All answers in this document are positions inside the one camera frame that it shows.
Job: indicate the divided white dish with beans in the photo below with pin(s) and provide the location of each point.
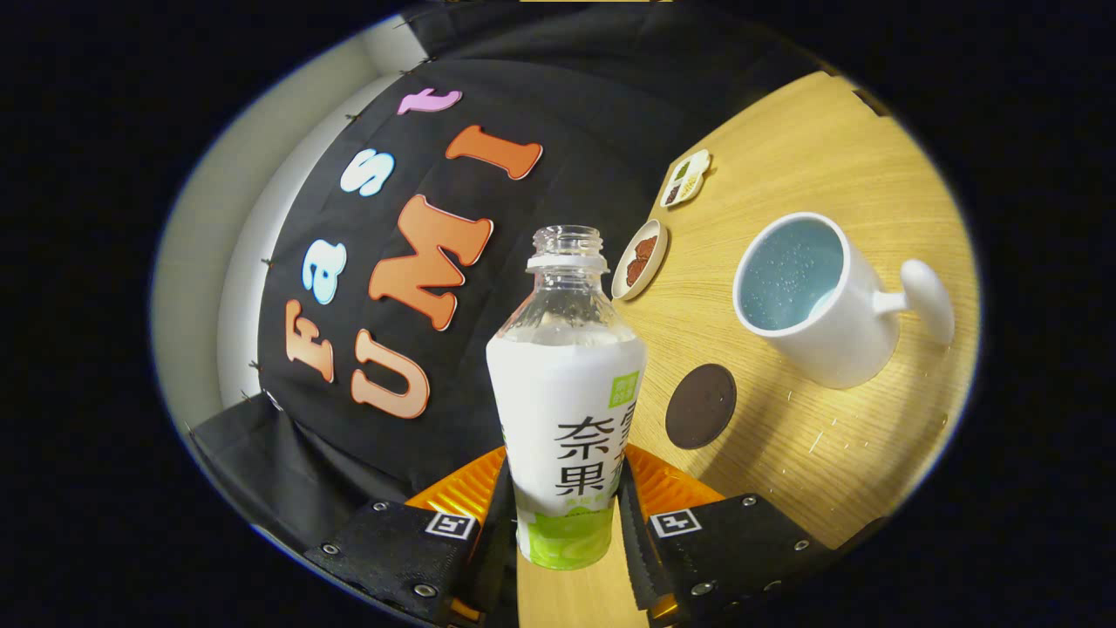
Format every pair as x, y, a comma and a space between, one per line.
686, 179

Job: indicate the round white plate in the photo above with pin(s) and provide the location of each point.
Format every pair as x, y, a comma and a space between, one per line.
621, 283

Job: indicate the dark round coaster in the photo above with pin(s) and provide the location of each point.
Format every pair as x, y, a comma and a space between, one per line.
701, 406

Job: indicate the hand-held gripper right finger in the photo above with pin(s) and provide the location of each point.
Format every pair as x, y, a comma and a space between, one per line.
741, 545

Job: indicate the clear juice bottle white label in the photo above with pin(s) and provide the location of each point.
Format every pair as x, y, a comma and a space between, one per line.
558, 392

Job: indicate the wooden table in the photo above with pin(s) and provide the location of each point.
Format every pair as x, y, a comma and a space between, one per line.
802, 157

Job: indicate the brown meat piece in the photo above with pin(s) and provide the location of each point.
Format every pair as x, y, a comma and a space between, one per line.
636, 272
647, 249

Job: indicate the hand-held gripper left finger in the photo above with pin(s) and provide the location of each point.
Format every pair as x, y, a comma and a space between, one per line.
392, 549

